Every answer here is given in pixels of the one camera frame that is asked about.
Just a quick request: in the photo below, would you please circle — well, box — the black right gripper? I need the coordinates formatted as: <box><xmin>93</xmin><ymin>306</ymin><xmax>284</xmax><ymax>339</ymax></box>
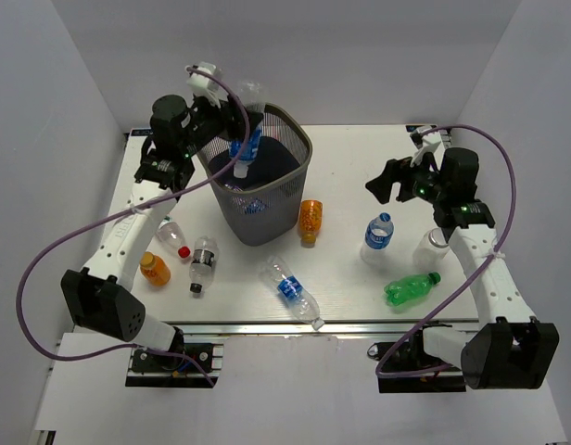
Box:
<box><xmin>365</xmin><ymin>148</ymin><xmax>448</xmax><ymax>206</ymax></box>

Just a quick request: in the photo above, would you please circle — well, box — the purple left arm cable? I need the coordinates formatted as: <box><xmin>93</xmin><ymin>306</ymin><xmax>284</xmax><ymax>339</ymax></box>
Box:
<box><xmin>16</xmin><ymin>64</ymin><xmax>252</xmax><ymax>388</ymax></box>

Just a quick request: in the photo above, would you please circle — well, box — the orange juice bottle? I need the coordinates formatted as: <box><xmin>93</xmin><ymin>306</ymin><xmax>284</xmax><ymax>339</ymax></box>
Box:
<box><xmin>139</xmin><ymin>251</ymin><xmax>171</xmax><ymax>286</ymax></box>

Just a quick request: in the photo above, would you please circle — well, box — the orange textured bottle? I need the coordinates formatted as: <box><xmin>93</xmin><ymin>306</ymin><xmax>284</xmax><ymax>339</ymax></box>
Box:
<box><xmin>298</xmin><ymin>199</ymin><xmax>324</xmax><ymax>246</ymax></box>

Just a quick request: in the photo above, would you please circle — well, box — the red cap clear bottle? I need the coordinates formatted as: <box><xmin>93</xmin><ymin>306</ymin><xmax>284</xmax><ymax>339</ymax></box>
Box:
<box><xmin>156</xmin><ymin>216</ymin><xmax>191</xmax><ymax>260</ymax></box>

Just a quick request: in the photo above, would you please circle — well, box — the aluminium table front rail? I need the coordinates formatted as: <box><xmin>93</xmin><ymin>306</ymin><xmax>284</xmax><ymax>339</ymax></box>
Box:
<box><xmin>71</xmin><ymin>320</ymin><xmax>481</xmax><ymax>337</ymax></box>

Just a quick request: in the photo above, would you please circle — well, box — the blue label bottle front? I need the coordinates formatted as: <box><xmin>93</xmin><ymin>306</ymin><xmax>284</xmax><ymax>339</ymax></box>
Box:
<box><xmin>260</xmin><ymin>256</ymin><xmax>324</xmax><ymax>331</ymax></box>

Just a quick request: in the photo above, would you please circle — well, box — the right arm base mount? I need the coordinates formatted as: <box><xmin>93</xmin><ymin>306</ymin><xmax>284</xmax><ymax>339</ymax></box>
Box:
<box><xmin>368</xmin><ymin>326</ymin><xmax>467</xmax><ymax>394</ymax></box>

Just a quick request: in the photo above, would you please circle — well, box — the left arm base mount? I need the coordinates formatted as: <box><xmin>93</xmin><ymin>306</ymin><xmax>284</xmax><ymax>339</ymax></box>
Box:
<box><xmin>125</xmin><ymin>342</ymin><xmax>223</xmax><ymax>388</ymax></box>

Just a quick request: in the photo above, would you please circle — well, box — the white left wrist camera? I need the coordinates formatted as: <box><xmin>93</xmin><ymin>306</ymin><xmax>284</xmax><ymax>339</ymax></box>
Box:
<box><xmin>185</xmin><ymin>62</ymin><xmax>222</xmax><ymax>108</ymax></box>

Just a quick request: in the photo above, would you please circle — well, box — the blue label bottle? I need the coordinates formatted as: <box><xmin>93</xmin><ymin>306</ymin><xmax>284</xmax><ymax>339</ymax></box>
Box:
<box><xmin>360</xmin><ymin>212</ymin><xmax>394</xmax><ymax>267</ymax></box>
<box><xmin>225</xmin><ymin>184</ymin><xmax>270</xmax><ymax>215</ymax></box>
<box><xmin>260</xmin><ymin>256</ymin><xmax>324</xmax><ymax>331</ymax></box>
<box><xmin>228</xmin><ymin>79</ymin><xmax>267</xmax><ymax>179</ymax></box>

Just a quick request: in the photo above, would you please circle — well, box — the clear bottle silver cap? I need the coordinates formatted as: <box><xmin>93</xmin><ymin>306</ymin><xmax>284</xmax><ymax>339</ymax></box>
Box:
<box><xmin>412</xmin><ymin>228</ymin><xmax>450</xmax><ymax>273</ymax></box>

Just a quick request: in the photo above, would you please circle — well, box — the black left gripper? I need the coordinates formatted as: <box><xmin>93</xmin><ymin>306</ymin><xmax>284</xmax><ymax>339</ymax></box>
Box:
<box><xmin>180</xmin><ymin>91</ymin><xmax>264</xmax><ymax>158</ymax></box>

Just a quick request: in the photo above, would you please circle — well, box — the green crushed bottle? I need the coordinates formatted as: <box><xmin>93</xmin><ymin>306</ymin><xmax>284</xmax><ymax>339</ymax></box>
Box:
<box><xmin>384</xmin><ymin>272</ymin><xmax>441</xmax><ymax>307</ymax></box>

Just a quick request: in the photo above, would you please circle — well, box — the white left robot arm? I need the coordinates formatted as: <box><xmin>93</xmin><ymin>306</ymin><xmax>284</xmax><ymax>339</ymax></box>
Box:
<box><xmin>61</xmin><ymin>94</ymin><xmax>261</xmax><ymax>370</ymax></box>

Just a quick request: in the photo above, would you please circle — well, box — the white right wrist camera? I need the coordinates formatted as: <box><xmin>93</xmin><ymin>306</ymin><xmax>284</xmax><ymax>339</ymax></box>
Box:
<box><xmin>410</xmin><ymin>129</ymin><xmax>444</xmax><ymax>167</ymax></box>

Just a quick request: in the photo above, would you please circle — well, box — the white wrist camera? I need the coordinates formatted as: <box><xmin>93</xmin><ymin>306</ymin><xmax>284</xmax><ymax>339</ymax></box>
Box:
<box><xmin>185</xmin><ymin>62</ymin><xmax>222</xmax><ymax>108</ymax></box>
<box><xmin>410</xmin><ymin>129</ymin><xmax>444</xmax><ymax>167</ymax></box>

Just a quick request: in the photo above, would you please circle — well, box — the black label clear bottle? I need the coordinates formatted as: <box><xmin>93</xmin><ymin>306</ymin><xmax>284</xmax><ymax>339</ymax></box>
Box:
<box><xmin>189</xmin><ymin>236</ymin><xmax>219</xmax><ymax>298</ymax></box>

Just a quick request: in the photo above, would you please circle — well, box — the blue table label left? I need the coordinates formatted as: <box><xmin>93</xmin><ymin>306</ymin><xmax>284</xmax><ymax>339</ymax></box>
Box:
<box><xmin>130</xmin><ymin>128</ymin><xmax>152</xmax><ymax>137</ymax></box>

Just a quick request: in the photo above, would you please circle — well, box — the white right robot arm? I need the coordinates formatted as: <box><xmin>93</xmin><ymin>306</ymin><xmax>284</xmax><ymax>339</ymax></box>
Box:
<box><xmin>366</xmin><ymin>147</ymin><xmax>559</xmax><ymax>389</ymax></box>

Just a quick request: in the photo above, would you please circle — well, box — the grey mesh waste bin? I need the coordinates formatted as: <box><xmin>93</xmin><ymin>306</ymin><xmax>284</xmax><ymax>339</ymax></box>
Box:
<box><xmin>211</xmin><ymin>104</ymin><xmax>312</xmax><ymax>247</ymax></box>

